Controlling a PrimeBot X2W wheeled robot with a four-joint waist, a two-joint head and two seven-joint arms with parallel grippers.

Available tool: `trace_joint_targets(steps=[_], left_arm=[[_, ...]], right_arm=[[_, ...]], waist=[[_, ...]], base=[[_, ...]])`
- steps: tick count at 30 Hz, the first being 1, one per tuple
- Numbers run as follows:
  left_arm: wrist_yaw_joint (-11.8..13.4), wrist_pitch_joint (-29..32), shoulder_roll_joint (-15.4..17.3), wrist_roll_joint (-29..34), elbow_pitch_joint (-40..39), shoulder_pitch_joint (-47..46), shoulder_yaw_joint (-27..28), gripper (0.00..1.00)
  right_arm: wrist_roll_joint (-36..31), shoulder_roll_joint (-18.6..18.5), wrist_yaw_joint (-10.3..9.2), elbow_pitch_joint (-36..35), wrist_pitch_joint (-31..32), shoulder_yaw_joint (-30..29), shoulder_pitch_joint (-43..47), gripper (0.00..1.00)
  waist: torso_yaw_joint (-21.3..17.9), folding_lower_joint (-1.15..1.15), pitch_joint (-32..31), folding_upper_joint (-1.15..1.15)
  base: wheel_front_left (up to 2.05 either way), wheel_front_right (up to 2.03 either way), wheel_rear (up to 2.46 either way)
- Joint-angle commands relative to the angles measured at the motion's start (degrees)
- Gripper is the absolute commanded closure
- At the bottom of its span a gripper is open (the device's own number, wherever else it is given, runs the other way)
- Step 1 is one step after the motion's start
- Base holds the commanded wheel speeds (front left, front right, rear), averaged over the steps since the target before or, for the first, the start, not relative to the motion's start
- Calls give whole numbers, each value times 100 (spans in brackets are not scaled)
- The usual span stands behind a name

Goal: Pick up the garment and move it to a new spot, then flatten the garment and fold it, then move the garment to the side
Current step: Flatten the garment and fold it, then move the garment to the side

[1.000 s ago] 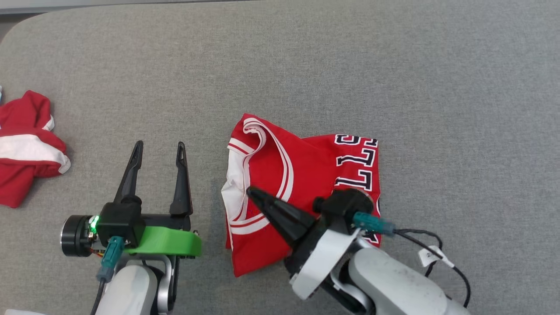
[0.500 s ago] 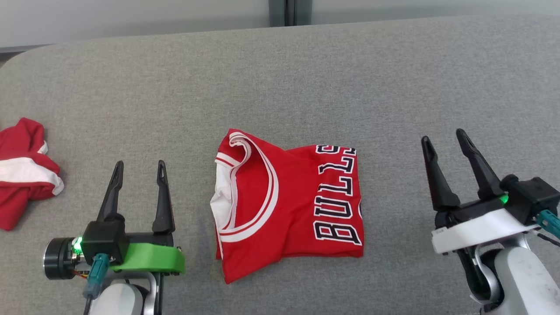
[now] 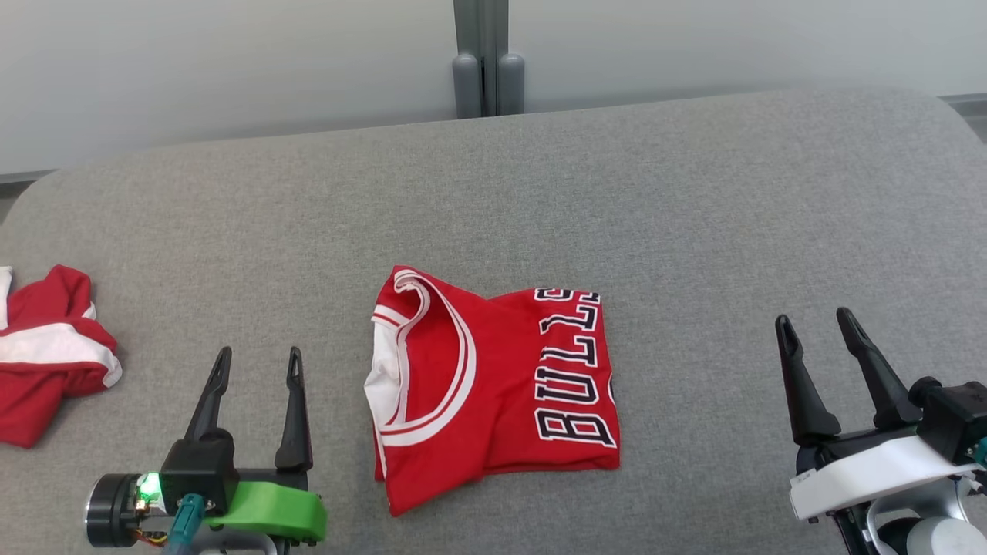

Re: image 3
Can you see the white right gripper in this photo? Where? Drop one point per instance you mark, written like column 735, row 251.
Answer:
column 864, row 470

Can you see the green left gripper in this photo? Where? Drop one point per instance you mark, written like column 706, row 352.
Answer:
column 270, row 509

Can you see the red white basketball jersey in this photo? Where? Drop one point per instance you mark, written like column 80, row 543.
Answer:
column 501, row 385

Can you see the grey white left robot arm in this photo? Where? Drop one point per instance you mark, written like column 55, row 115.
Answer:
column 239, row 546

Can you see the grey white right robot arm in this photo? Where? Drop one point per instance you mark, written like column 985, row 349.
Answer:
column 925, row 532

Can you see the red white shorts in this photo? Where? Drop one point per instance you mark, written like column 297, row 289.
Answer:
column 46, row 385

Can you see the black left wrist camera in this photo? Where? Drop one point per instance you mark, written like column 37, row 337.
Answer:
column 200, row 466

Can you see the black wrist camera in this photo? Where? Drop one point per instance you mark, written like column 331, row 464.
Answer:
column 952, row 416
column 200, row 466

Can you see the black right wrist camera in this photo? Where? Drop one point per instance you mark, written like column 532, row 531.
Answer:
column 952, row 416

